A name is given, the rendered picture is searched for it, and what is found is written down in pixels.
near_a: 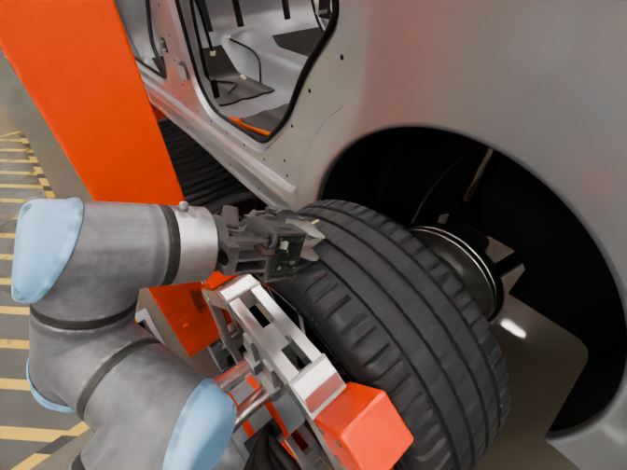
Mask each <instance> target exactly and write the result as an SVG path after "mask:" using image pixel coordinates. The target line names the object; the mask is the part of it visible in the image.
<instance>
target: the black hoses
mask: <svg viewBox="0 0 627 470"><path fill-rule="evenodd" d="M283 435H284V433H283V430H282V429H281V427H280V426H279V424H278V423H277V421H276V420H275V418H271V419H270V420H269V421H268V422H267V423H266V424H264V425H263V426H262V427H261V428H260V429H259V430H258V431H256V432H255V433H254V434H253V435H252V436H251V437H249V438H248V439H247V440H246V441H245V442H244V446H245V447H246V449H247V451H248V453H249V454H250V455H249V457H248V460H247V462H246V464H245V466H244V470H300V467H299V465H298V464H297V462H296V461H295V459H294V458H293V457H292V456H291V455H290V453H289V452H288V451H287V450H286V449H285V448H284V447H283V446H282V444H281V443H280V442H279V441H278V439H279V438H281V437H282V436H283Z"/></svg>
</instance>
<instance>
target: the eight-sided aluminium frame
mask: <svg viewBox="0 0 627 470"><path fill-rule="evenodd" d="M202 296H203V298H204V300H205V301H206V303H207V304H208V307H209V309H210V312H211V313H212V315H213V318H214V320H215V323H216V327H217V329H218V334H219V336H220V337H221V339H222V341H223V343H224V345H225V347H226V348H227V349H228V351H229V352H230V354H231V356H232V357H233V359H234V361H235V363H236V364H238V363H240V362H241V361H243V360H244V359H243V358H242V356H241V354H240V352H239V351H238V349H237V346H239V345H240V344H243V345H244V346H245V348H246V345H245V342H244V337H243V333H244V332H245V333H246V334H247V335H248V337H249V338H251V340H252V341H253V343H254V344H255V346H256V347H257V348H258V350H259V351H260V353H261V354H262V355H263V357H264V358H265V359H266V360H267V361H268V363H269V364H270V365H271V367H272V368H273V370H274V372H275V373H276V374H277V376H278V377H279V378H280V380H281V381H282V382H283V384H284V386H285V387H286V389H287V390H288V392H289V393H290V395H291V397H292V398H293V400H294V401H295V403H296V404H297V406H298V407H299V409H300V411H301V412H302V414H303V416H304V417H305V419H307V421H308V422H309V424H310V425H311V427H312V429H313V431H314V433H315V435H316V437H317V438H318V440H319V442H320V444H321V445H320V444H319V443H318V441H317V440H315V439H314V437H313V435H312V434H311V433H310V431H309V430H308V429H307V427H306V426H305V424H304V423H303V424H302V425H300V426H299V427H298V428H297V430H298V432H299V433H300V435H301V436H302V438H303V439H304V441H305V442H306V443H307V445H308V446H309V448H307V449H306V450H305V451H304V452H302V450H301V449H300V447H299V445H298V444H297V443H296V441H295V440H294V438H293V437H292V435H290V436H289V437H288V438H287V439H286V440H285V443H286V444H287V446H288V447H289V449H290V450H291V452H292V453H293V455H294V456H295V458H296V459H297V461H298V463H299V466H300V468H301V469H302V470H348V469H347V468H345V467H344V466H343V465H342V464H340V463H338V462H337V461H336V459H335V457H334V455H333V453H332V451H331V450H330V448H329V446H328V445H327V442H326V441H325V439H324V438H323V437H322V435H321V434H320V433H319V432H318V429H317V427H316V425H315V423H314V421H313V419H314V418H315V417H316V416H317V415H318V414H319V413H320V412H321V411H322V410H323V409H324V408H325V407H326V406H327V405H328V404H329V403H330V402H331V401H332V400H334V399H335V398H336V397H337V396H338V395H339V394H340V393H341V392H342V391H343V390H344V389H345V388H346V387H347V385H346V383H345V382H344V381H343V379H342V378H341V376H340V374H339V373H338V372H337V370H336V369H335V367H334V366H333V365H332V364H331V363H330V361H329V360H328V358H327V357H326V355H325V354H324V353H320V352H319V351H318V350H317V349H316V348H315V347H314V345H313V344H312V343H311V342H310V341H309V340H308V339H307V338H306V336H305V335H304V334H303V333H302V332H301V331H300V330H299V328H298V327H297V326H296V325H295V324H294V323H293V322H292V321H291V319H290V318H289V317H288V316H287V315H286V314H285V313H284V312H283V310H282V309H281V308H280V307H279V306H278V305H277V304H276V303H275V301H274V300H273V299H272V298H271V297H270V296H269V295H268V293H267V292H266V291H265V290H264V289H263V288H262V285H261V283H260V282H259V281H258V280H256V279H255V278H253V277H252V275H250V274H248V273H246V274H244V275H238V276H236V277H234V278H233V279H231V280H229V281H228V282H226V283H223V284H222V285H220V286H219V287H218V288H216V289H214V290H210V289H206V288H205V287H204V288H203V289H202ZM254 305H256V306H257V307H258V309H259V310H260V311H261V312H262V313H263V315H264V316H265V317H266V318H267V319H268V321H269V322H270V323H273V324H274V325H275V327H276V328H277V329H278V330H279V331H280V333H281V334H282V335H283V336H284V337H285V338H286V340H287V341H288V342H289V345H290V347H291V349H292V350H293V351H294V352H295V353H296V355H297V356H298V357H299V358H300V360H301V361H302V362H303V363H304V364H305V365H306V366H305V367H304V368H303V369H302V370H301V371H299V372H298V371H297V369H295V368H294V366H293V365H292V364H291V363H290V361H289V360H288V359H287V358H286V356H285V355H284V354H283V352H282V351H281V350H280V349H279V347H278V346H277V345H276V344H275V342H274V341H273V340H272V338H271V337H270V336H269V335H268V333H267V332H266V331H265V330H264V329H263V327H262V326H261V325H260V324H259V322H258V321H257V320H256V318H255V317H254V316H253V315H252V313H251V312H250V311H249V310H248V309H249V308H251V307H252V306H254ZM221 308H222V309H224V310H226V311H227V312H228V313H229V314H230V319H231V321H232V323H231V324H229V325H227V323H226V320H225V318H224V315H223V312H222V310H221Z"/></svg>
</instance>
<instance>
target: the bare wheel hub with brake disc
mask: <svg viewBox="0 0 627 470"><path fill-rule="evenodd" d="M406 230H407V231H408V232H409V233H411V234H412V237H413V238H414V237H416V238H417V239H418V240H420V241H421V242H422V243H423V244H424V245H425V248H429V249H430V250H431V251H432V252H433V253H434V254H435V255H436V256H437V257H438V258H439V261H440V262H443V263H444V264H445V265H446V266H447V267H448V268H449V272H452V273H453V274H454V275H455V276H456V277H457V279H458V280H459V281H460V282H461V283H462V285H463V288H465V289H466V290H467V291H468V293H469V294H470V295H471V296H472V298H471V299H472V300H474V301H475V302H476V303H477V305H478V306H479V308H480V309H481V314H482V315H484V317H485V318H486V320H487V319H488V318H489V317H490V316H491V315H492V314H493V312H494V311H495V307H496V304H497V298H498V294H497V287H496V283H495V278H494V276H493V274H492V272H491V270H490V269H489V267H488V265H487V264H486V262H485V261H484V260H483V258H482V257H481V256H480V255H479V253H478V252H477V251H476V250H475V249H474V248H473V247H471V246H470V245H469V244H468V243H467V242H465V241H464V240H462V239H461V238H459V237H458V236H456V235H454V234H452V233H451V232H449V231H447V230H445V229H442V228H436V227H431V226H417V227H412V228H408V229H406Z"/></svg>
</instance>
